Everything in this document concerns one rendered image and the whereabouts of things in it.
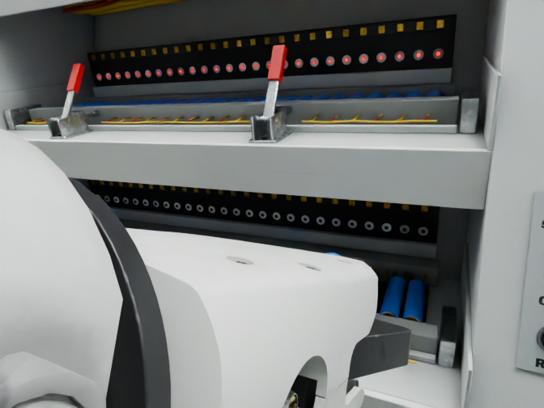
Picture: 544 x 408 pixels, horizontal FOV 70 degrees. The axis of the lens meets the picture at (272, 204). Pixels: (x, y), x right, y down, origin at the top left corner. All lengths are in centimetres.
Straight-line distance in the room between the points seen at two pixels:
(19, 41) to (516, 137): 64
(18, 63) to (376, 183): 55
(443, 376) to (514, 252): 13
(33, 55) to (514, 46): 62
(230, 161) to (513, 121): 22
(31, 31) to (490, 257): 66
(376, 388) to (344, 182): 17
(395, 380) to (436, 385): 3
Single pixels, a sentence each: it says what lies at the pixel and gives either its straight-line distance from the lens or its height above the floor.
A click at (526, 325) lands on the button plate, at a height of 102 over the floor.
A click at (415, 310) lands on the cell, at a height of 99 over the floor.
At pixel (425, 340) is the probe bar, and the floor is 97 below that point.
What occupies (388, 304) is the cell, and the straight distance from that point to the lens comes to 42.
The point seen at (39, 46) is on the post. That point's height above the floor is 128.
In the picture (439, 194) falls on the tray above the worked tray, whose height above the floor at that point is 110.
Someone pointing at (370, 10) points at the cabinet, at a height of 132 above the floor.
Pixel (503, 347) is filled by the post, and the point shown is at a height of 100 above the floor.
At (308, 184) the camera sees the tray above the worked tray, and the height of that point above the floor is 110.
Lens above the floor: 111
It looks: 5 degrees down
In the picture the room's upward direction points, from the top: 3 degrees clockwise
